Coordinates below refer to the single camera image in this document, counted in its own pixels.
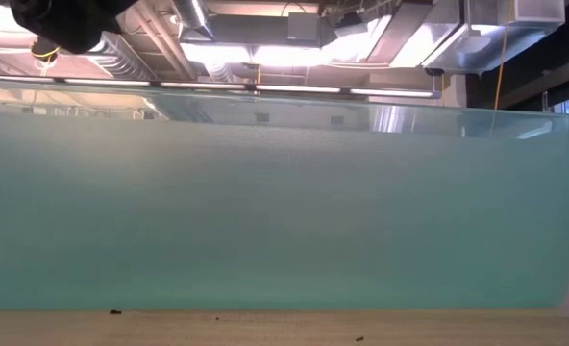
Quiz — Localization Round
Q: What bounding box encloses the teal plastic bin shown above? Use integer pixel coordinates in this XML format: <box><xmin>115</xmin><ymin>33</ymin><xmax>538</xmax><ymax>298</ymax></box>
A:
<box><xmin>0</xmin><ymin>78</ymin><xmax>569</xmax><ymax>312</ymax></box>

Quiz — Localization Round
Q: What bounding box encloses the ceiling light strip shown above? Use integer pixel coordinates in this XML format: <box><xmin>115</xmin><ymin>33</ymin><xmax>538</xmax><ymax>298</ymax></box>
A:
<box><xmin>0</xmin><ymin>74</ymin><xmax>443</xmax><ymax>100</ymax></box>

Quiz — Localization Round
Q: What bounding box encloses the yellow black hanging reel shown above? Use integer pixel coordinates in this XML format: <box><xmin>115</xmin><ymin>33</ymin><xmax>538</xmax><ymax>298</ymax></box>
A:
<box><xmin>29</xmin><ymin>37</ymin><xmax>62</xmax><ymax>63</ymax></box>

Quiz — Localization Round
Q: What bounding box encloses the round silver ventilation duct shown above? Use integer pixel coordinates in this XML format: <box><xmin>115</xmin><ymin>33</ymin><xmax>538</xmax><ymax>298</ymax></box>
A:
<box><xmin>171</xmin><ymin>0</ymin><xmax>216</xmax><ymax>42</ymax></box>

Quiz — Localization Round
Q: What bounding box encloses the spiral silver duct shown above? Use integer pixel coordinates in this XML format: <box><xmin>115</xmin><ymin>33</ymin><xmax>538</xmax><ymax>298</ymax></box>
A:
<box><xmin>85</xmin><ymin>31</ymin><xmax>159</xmax><ymax>82</ymax></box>

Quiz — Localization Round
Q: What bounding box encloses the large rectangular silver duct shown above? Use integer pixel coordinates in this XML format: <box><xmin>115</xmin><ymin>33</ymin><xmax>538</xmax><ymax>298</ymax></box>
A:
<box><xmin>421</xmin><ymin>0</ymin><xmax>567</xmax><ymax>76</ymax></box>

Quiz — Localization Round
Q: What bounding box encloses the yellow hanging cable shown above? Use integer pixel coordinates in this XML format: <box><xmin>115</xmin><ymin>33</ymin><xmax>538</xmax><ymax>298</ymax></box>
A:
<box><xmin>493</xmin><ymin>0</ymin><xmax>512</xmax><ymax>111</ymax></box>

